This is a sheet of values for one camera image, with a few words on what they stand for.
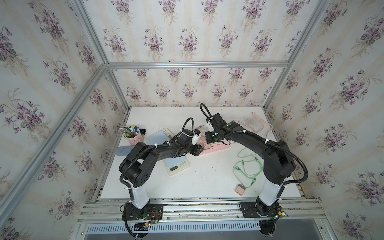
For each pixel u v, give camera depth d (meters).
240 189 0.79
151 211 0.73
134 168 0.48
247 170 0.86
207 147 0.91
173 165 0.88
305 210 0.75
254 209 0.72
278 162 0.48
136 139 0.91
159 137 1.05
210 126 0.73
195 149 0.82
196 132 0.84
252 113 1.15
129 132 0.93
